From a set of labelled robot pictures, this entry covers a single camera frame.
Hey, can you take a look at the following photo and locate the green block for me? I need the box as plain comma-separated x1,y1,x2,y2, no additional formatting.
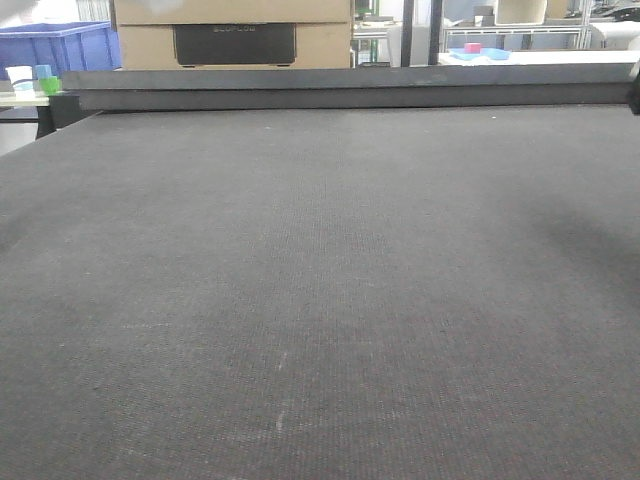
39,76,61,96

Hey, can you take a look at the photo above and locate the light blue block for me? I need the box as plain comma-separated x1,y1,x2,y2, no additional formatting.
34,64,53,80

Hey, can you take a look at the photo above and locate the red cube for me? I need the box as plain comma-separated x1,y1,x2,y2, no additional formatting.
464,42,482,54

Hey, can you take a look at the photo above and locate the white paper cup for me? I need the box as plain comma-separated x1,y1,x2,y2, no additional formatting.
5,65,35,97

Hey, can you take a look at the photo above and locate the blue shallow tray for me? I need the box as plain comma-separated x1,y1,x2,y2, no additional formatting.
448,48,511,61

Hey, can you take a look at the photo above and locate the large cardboard box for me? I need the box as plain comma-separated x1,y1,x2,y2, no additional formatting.
112,0,354,70

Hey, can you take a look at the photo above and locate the blue plastic crate background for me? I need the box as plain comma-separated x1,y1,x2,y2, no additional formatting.
1,21,122,80

